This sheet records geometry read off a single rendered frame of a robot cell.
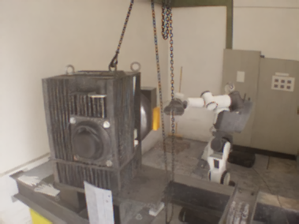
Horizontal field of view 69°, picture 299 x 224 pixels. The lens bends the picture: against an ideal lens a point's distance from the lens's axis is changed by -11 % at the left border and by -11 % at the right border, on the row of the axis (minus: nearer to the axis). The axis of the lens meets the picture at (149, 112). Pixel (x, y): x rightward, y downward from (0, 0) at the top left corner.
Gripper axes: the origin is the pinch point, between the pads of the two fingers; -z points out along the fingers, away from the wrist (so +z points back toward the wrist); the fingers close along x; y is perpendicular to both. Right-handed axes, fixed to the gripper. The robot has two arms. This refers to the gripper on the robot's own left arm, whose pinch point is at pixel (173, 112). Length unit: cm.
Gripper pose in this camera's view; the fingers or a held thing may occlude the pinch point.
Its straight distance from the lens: 142.9
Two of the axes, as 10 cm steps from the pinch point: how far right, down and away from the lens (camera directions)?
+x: 9.8, 0.3, -2.1
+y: 0.4, 9.6, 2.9
